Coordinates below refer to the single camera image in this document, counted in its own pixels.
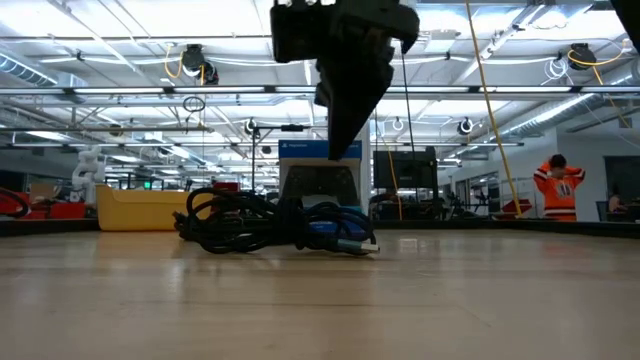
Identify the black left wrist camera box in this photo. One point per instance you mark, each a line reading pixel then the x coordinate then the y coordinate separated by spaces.
pixel 295 32

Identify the yellow plastic bin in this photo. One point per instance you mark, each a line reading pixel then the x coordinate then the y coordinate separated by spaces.
pixel 135 210

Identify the white robot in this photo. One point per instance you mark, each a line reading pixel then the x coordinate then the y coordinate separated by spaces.
pixel 87 172

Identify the red plastic bin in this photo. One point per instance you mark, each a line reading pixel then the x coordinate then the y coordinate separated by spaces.
pixel 517 206
pixel 67 210

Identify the blue PlayStation controller box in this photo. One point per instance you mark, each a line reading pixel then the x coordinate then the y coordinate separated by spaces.
pixel 320 172

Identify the black monitor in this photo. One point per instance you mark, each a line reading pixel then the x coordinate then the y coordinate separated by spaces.
pixel 405 170

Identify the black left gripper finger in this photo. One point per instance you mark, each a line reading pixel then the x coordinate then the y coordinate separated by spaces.
pixel 321 92
pixel 355 95

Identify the seated person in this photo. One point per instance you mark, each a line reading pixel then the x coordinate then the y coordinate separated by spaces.
pixel 615 202

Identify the black table frame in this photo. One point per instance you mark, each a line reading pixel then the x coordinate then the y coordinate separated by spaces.
pixel 500 226

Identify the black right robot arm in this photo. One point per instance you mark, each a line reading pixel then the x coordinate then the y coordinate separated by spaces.
pixel 631 17

